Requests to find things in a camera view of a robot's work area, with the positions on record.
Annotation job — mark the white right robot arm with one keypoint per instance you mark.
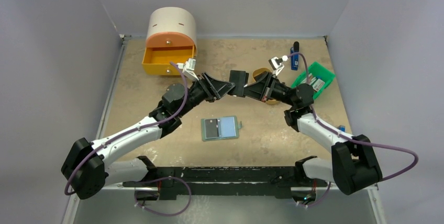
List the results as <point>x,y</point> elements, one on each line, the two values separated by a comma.
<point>353,165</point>

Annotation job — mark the small blue object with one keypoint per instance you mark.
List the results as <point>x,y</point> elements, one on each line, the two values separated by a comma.
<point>342,128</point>

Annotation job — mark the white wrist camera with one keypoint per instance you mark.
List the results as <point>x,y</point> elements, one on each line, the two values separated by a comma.
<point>188,69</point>
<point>277,64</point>

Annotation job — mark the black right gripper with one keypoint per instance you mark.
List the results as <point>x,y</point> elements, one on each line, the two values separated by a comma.
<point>265,87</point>

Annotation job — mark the small box in bin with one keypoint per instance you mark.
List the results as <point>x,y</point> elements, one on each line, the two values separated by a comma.
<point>317,84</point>

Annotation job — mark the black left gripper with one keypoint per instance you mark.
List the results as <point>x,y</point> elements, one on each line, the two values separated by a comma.
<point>219,88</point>

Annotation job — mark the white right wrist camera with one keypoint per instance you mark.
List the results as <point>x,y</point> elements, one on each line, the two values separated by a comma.
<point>277,64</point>

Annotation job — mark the tan oval tray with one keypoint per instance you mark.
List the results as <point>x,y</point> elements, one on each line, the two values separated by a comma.
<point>256,75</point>

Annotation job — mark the blue lighter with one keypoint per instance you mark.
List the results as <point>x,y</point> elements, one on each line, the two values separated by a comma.
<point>294,57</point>

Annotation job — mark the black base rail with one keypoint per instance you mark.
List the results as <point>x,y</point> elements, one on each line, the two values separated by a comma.
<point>281,182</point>

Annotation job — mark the white and orange drawer cabinet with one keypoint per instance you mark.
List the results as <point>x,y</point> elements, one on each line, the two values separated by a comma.
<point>172,31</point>

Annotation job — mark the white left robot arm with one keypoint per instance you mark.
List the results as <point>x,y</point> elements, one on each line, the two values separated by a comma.
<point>85,167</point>

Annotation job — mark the black card taken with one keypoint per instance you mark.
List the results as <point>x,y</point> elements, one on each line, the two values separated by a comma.
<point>240,79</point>
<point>211,127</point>

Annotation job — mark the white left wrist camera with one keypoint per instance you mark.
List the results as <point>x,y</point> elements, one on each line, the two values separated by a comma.
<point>188,69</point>

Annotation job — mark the green card holder wallet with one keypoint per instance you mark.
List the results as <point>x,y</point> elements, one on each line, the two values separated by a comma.
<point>229,127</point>

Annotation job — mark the yellow open drawer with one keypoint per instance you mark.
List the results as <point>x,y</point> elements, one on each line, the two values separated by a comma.
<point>156,61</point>

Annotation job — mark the green plastic bin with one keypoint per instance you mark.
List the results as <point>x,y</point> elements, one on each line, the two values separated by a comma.
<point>320,78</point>

